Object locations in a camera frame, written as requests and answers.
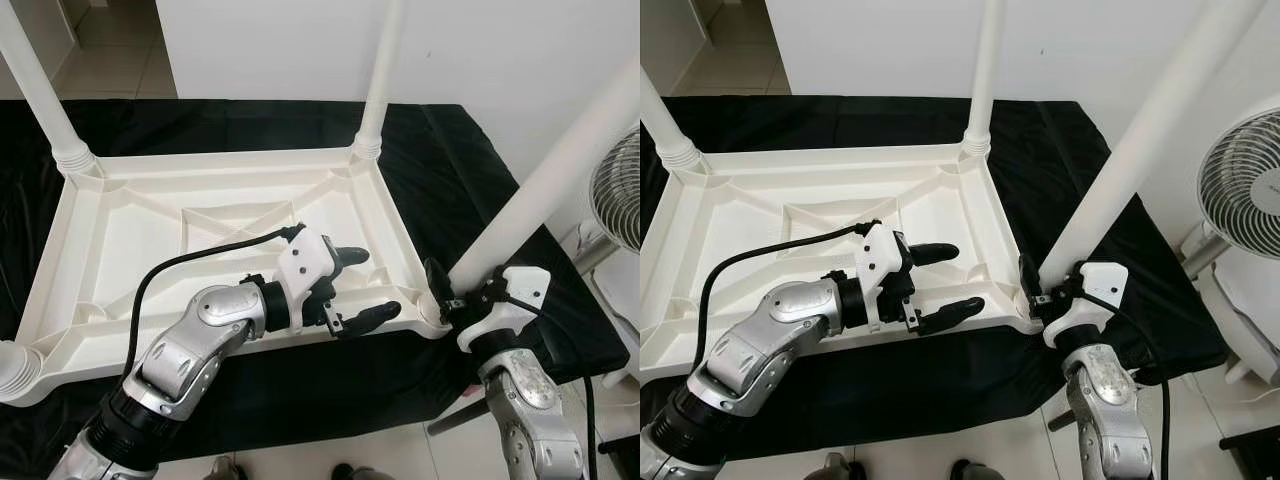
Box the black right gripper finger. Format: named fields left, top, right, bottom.
left=427, top=258, right=456, bottom=321
left=1020, top=254, right=1046, bottom=313

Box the white plastic children table top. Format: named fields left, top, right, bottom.
left=0, top=145, right=451, bottom=406
left=640, top=140, right=1046, bottom=386

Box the black floor stand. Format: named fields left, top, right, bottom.
left=605, top=435, right=641, bottom=480
left=1220, top=425, right=1280, bottom=480

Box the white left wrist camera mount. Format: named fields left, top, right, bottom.
left=855, top=222, right=916, bottom=333
left=275, top=225, right=341, bottom=313

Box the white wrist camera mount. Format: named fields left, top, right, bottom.
left=1042, top=262, right=1131, bottom=351
left=458, top=265, right=552, bottom=353
left=855, top=222, right=916, bottom=333
left=275, top=225, right=341, bottom=313

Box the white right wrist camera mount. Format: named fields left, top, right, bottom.
left=1042, top=262, right=1131, bottom=351
left=458, top=265, right=552, bottom=353

